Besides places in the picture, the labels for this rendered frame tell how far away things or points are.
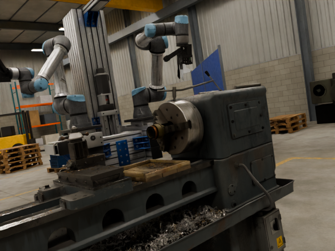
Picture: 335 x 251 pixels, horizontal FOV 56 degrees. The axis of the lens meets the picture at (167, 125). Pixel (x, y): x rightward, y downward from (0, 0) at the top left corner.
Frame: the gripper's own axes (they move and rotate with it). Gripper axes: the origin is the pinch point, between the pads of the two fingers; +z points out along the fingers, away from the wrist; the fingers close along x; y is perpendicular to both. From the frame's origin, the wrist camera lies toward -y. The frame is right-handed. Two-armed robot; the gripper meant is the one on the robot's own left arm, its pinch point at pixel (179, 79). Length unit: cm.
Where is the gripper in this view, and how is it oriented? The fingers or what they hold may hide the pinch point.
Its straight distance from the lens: 185.1
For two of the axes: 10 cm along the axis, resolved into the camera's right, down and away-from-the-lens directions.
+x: -1.0, -1.8, 9.8
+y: 9.9, -0.6, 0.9
